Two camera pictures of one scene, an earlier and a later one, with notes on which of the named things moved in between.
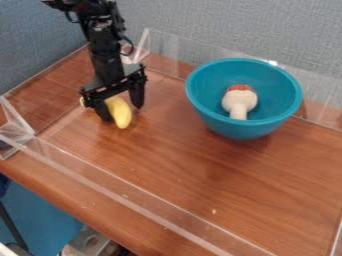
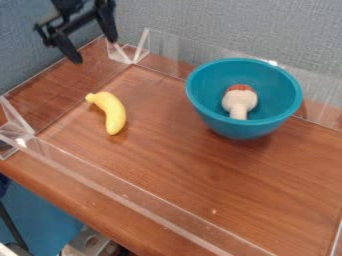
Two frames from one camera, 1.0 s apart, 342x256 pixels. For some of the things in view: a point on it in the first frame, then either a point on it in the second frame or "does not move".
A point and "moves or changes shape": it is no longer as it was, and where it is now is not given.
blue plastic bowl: (278, 90) does not move
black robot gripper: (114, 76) → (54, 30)
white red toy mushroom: (240, 99) does not move
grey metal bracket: (90, 243) does not move
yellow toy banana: (121, 110) moves or changes shape
